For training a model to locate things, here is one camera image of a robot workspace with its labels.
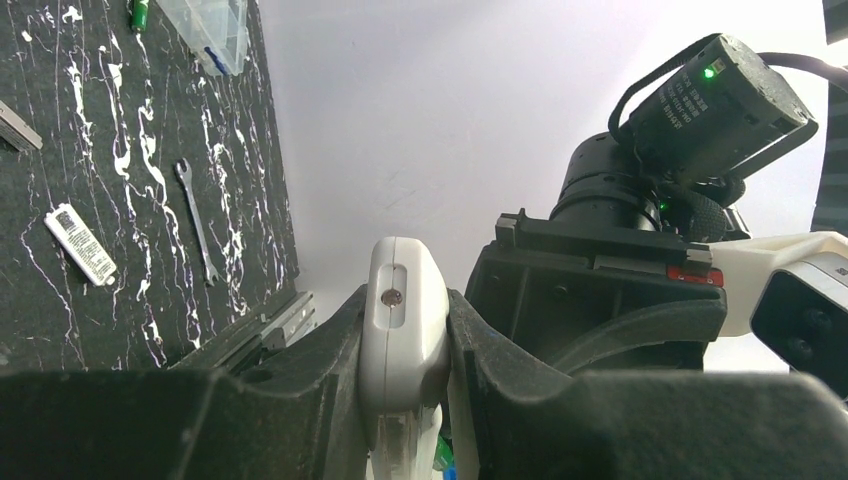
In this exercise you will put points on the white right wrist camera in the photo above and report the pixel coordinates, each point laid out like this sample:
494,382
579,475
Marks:
790,292

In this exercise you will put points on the silver metal transceiver module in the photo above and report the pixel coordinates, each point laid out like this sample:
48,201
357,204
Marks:
16,132

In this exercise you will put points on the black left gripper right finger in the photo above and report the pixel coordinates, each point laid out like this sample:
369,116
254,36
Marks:
514,417

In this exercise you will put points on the aluminium frame rail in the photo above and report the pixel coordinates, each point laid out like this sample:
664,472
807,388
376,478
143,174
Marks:
246,342

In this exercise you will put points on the silver flat wrench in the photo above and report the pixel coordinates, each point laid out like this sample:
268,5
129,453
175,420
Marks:
184,174

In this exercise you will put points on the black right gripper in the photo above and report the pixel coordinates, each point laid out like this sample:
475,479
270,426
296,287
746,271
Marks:
618,276

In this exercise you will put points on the clear plastic screw box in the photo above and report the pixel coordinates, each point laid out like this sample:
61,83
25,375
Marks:
215,32

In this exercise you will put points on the white remote control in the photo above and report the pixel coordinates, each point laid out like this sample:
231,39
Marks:
404,358

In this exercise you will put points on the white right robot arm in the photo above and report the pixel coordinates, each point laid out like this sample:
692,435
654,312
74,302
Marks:
716,113

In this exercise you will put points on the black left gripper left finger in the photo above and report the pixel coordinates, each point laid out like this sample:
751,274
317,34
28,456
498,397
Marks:
294,416

